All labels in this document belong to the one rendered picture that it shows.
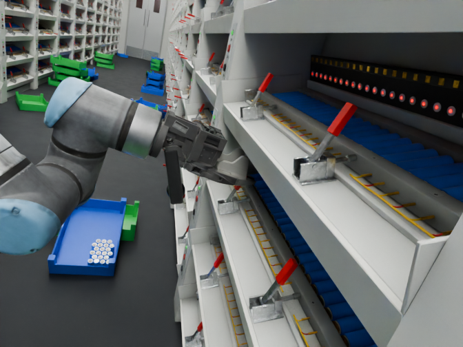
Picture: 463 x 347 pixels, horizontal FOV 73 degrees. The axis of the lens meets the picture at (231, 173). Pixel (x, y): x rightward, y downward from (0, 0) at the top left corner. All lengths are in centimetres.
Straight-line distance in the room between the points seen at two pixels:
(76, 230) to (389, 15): 121
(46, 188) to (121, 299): 69
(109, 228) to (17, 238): 84
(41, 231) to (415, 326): 42
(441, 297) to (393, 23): 19
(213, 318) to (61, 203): 38
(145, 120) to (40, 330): 71
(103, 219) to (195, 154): 84
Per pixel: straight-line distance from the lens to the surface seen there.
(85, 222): 134
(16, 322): 110
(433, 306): 20
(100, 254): 117
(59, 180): 53
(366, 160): 35
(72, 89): 55
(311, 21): 41
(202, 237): 88
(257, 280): 49
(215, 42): 143
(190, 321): 96
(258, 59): 74
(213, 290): 75
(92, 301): 113
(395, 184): 32
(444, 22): 25
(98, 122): 54
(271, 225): 56
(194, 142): 55
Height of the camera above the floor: 80
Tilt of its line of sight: 21 degrees down
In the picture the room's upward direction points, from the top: 14 degrees clockwise
